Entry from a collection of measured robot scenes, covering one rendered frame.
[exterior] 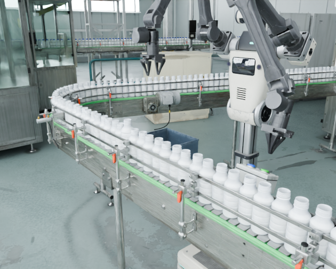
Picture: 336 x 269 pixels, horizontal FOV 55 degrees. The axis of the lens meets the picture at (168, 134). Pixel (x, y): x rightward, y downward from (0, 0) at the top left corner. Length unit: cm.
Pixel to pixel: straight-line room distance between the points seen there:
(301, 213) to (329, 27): 732
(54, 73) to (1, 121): 238
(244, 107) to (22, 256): 194
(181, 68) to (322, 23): 361
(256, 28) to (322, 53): 693
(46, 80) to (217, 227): 570
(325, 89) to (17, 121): 381
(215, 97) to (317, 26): 486
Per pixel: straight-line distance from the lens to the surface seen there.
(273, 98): 114
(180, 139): 215
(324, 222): 96
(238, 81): 174
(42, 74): 653
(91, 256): 261
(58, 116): 219
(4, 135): 452
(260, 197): 102
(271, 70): 122
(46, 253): 273
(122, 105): 299
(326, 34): 810
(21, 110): 450
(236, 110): 177
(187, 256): 214
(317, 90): 418
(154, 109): 296
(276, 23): 144
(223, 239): 116
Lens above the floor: 162
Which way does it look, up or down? 19 degrees down
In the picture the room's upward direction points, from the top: straight up
